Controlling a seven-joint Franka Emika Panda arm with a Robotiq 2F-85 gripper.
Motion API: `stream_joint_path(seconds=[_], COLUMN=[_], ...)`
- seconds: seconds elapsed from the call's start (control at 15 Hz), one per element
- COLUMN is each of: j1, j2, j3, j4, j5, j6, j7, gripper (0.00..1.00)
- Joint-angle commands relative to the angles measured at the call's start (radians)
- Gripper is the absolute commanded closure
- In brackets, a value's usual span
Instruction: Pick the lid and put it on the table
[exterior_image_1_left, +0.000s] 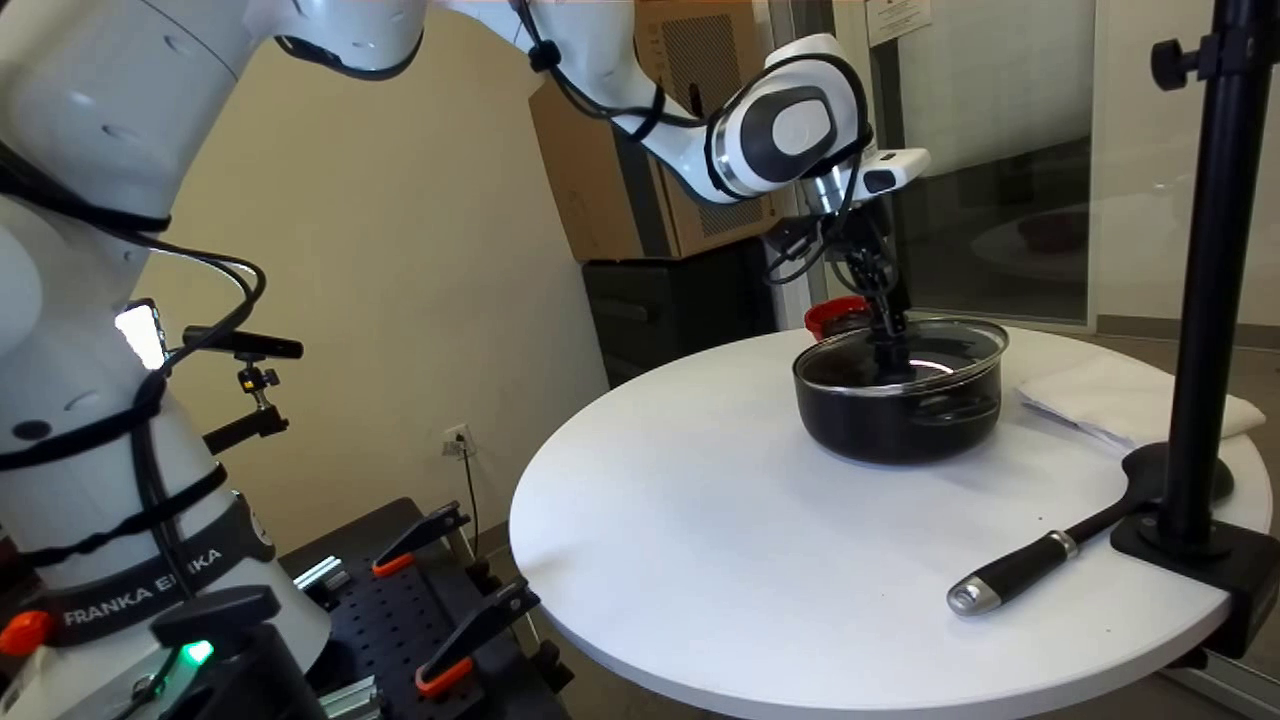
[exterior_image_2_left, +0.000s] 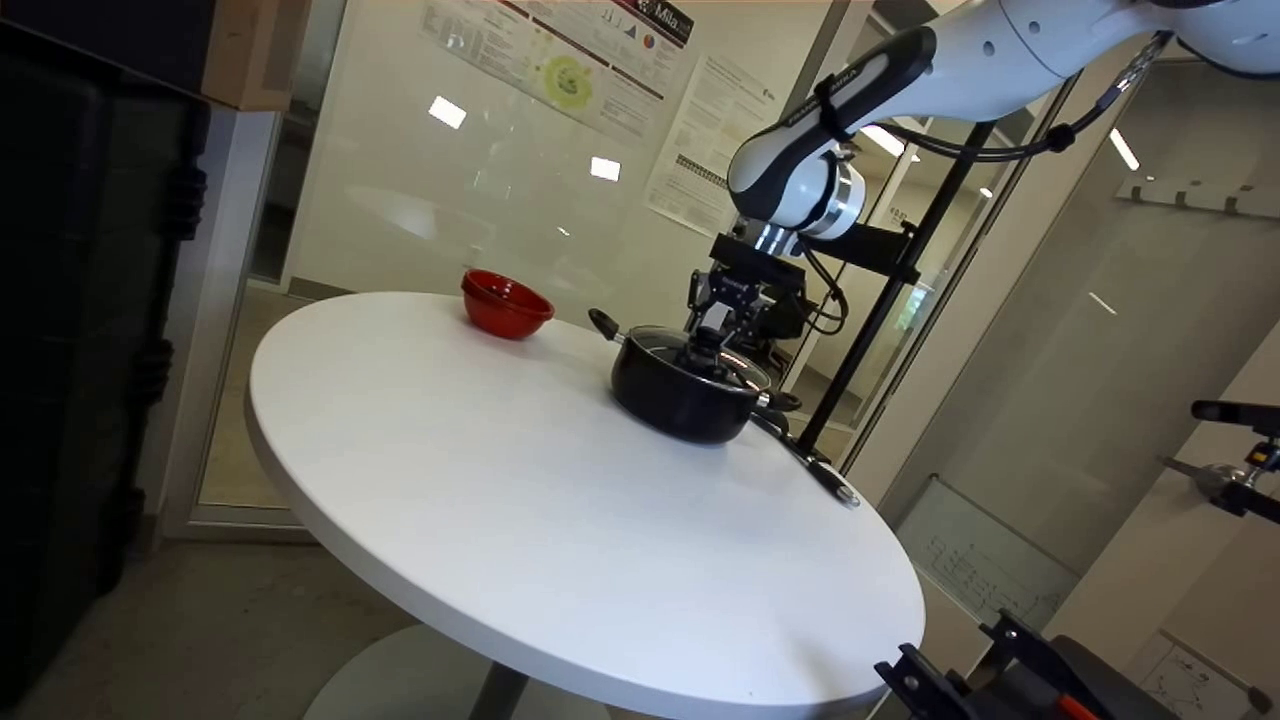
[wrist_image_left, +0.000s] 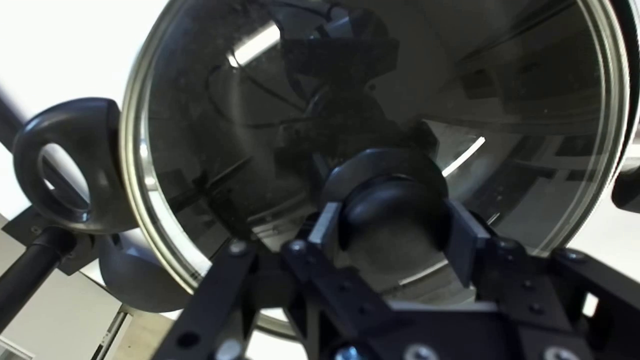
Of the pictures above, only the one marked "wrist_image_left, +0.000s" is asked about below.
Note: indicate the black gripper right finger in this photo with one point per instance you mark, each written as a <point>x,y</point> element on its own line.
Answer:
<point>567,306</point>

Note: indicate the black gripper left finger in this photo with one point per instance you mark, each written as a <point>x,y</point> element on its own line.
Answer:
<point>266,312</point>

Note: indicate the glass lid with black knob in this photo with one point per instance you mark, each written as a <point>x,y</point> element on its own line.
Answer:
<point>393,193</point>

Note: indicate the black cooking pot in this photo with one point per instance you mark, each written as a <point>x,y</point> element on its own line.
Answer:
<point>106,166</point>

